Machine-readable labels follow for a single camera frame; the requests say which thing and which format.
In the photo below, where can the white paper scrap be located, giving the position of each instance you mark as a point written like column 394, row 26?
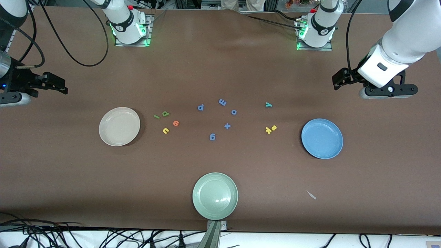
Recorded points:
column 311, row 195

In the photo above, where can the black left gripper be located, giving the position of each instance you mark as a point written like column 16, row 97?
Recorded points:
column 348, row 77

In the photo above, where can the person in beige trousers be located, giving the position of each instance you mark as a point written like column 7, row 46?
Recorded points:
column 241, row 4

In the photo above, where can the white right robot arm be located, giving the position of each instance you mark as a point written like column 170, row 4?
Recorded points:
column 127, row 24

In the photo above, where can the blue letter p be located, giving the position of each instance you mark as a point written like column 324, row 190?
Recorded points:
column 201, row 107

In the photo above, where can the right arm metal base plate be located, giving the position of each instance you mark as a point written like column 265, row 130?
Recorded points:
column 149, row 31

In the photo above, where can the beige brown round plate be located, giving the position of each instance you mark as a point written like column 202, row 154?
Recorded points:
column 119, row 126

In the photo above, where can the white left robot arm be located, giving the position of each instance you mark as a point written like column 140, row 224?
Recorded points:
column 406, row 41

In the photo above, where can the yellow letter k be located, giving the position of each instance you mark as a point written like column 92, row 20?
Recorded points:
column 268, row 130

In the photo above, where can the blue letter m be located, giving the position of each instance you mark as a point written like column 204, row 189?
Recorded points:
column 222, row 102

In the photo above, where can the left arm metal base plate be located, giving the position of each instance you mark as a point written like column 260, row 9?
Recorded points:
column 327, row 48

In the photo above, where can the aluminium table edge rail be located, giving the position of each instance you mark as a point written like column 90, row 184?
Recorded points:
column 12, row 38

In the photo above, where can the green round plate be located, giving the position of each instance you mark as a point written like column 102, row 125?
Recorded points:
column 215, row 196

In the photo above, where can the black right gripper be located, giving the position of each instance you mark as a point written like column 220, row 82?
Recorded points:
column 16, row 78

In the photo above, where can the blue letter g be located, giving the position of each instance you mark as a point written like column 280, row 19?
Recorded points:
column 212, row 137

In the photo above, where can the blue round plate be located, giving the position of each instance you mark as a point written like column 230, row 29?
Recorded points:
column 322, row 138

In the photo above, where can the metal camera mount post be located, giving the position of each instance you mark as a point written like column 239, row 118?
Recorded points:
column 213, row 234

